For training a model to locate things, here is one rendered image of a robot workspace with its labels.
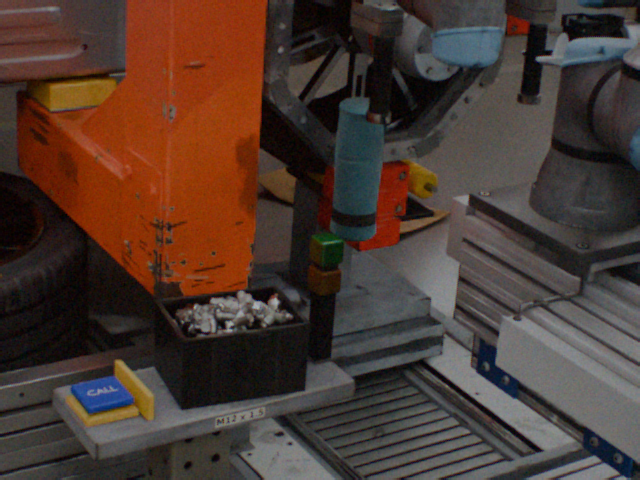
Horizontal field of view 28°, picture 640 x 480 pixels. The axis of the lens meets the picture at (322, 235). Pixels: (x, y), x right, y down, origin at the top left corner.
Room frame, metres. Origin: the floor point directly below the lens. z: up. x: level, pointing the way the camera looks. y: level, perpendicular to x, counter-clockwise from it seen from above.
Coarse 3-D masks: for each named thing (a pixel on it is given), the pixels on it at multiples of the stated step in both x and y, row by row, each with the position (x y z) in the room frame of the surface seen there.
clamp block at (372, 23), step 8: (352, 8) 2.19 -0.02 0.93; (360, 8) 2.17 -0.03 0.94; (368, 8) 2.15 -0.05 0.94; (376, 8) 2.13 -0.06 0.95; (384, 8) 2.12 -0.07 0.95; (392, 8) 2.13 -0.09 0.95; (352, 16) 2.18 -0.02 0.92; (360, 16) 2.16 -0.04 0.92; (368, 16) 2.14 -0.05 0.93; (376, 16) 2.13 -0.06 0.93; (384, 16) 2.12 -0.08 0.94; (392, 16) 2.13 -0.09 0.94; (400, 16) 2.14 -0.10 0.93; (352, 24) 2.18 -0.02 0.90; (360, 24) 2.16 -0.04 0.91; (368, 24) 2.14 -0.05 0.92; (376, 24) 2.12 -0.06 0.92; (384, 24) 2.12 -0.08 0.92; (392, 24) 2.13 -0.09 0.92; (400, 24) 2.14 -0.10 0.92; (368, 32) 2.14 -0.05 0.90; (376, 32) 2.12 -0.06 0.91; (384, 32) 2.12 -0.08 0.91; (392, 32) 2.13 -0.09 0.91; (400, 32) 2.14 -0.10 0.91
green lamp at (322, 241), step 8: (328, 232) 1.83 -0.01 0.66; (312, 240) 1.82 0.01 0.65; (320, 240) 1.80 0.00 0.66; (328, 240) 1.80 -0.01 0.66; (336, 240) 1.81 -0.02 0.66; (312, 248) 1.81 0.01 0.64; (320, 248) 1.80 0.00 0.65; (328, 248) 1.79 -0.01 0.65; (336, 248) 1.80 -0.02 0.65; (312, 256) 1.81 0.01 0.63; (320, 256) 1.79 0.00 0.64; (328, 256) 1.79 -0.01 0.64; (336, 256) 1.80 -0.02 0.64; (320, 264) 1.79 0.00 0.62; (328, 264) 1.80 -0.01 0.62
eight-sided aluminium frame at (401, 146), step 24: (288, 0) 2.27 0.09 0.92; (288, 24) 2.28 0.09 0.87; (504, 24) 2.55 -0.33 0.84; (288, 48) 2.28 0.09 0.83; (264, 72) 2.30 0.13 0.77; (288, 72) 2.28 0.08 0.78; (480, 72) 2.53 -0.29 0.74; (264, 96) 2.28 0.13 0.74; (288, 96) 2.28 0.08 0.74; (456, 96) 2.51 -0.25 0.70; (288, 120) 2.30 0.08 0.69; (312, 120) 2.31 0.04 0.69; (432, 120) 2.52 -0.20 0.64; (456, 120) 2.50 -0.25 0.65; (312, 144) 2.32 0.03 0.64; (408, 144) 2.44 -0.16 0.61; (432, 144) 2.47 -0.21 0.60
